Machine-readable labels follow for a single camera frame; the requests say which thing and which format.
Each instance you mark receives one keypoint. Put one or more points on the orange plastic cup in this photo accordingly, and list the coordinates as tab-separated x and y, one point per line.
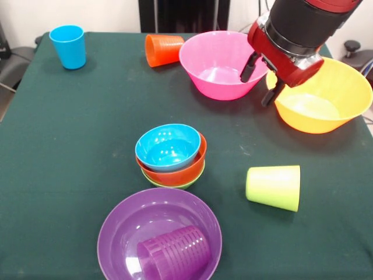
166	49

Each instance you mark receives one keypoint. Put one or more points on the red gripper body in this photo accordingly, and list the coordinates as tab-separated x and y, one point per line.
279	62

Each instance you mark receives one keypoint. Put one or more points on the green plastic bowl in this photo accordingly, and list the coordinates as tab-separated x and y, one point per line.
189	184

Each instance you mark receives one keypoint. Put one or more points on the purple plastic bowl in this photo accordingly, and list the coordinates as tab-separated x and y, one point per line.
122	224

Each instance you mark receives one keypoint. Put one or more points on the orange plastic bowl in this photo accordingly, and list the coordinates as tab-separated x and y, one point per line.
175	178

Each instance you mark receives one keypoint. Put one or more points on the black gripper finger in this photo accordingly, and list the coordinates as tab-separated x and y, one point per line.
269	97
248	71

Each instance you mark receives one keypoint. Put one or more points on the lime green plastic cup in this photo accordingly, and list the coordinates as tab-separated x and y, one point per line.
274	186

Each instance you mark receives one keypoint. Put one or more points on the blue plastic cup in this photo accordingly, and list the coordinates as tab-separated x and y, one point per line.
70	49

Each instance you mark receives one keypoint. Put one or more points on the yellow plastic bowl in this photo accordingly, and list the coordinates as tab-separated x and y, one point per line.
320	122

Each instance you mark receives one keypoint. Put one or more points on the black chair armrest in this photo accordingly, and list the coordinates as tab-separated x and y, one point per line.
352	46

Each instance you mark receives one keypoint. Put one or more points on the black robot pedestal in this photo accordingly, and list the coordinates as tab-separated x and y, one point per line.
186	14

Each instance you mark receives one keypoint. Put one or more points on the dark green tablecloth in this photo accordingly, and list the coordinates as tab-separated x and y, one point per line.
291	248

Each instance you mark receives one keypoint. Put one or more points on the grey chair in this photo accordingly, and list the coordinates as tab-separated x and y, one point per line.
14	70

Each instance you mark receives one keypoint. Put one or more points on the pink plastic bowl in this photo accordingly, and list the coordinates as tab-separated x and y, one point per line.
215	87

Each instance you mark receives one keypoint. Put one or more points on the blue plastic bowl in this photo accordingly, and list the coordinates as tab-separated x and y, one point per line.
166	151

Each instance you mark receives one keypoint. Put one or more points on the purple plastic cup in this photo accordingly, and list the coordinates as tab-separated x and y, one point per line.
175	253

